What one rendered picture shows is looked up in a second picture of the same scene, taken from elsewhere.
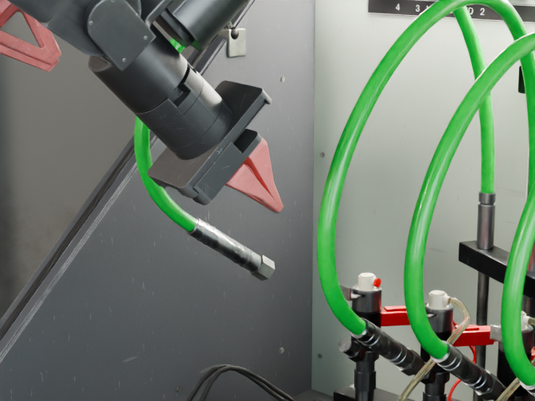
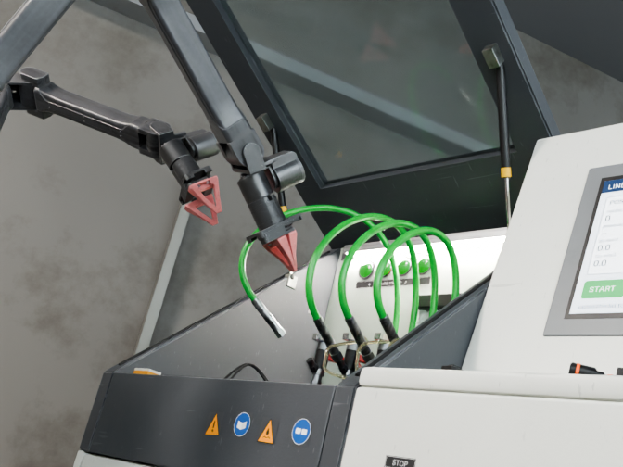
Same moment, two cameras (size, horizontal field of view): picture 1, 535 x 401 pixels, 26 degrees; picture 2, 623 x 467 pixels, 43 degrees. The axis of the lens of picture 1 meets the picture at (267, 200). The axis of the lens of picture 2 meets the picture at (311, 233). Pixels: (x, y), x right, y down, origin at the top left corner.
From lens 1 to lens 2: 88 cm
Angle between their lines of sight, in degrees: 34
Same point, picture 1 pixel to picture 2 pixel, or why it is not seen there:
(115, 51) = (250, 164)
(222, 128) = (281, 219)
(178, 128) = (264, 211)
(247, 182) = (285, 244)
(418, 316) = (341, 289)
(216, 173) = (273, 233)
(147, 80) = (258, 187)
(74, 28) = (238, 149)
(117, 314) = (202, 372)
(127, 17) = (258, 154)
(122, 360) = not seen: hidden behind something
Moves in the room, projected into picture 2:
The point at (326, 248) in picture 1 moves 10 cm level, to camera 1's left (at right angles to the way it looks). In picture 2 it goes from (311, 269) to (258, 258)
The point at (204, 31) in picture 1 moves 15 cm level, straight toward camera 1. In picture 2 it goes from (283, 179) to (284, 145)
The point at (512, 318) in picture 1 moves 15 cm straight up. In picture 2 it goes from (377, 278) to (394, 198)
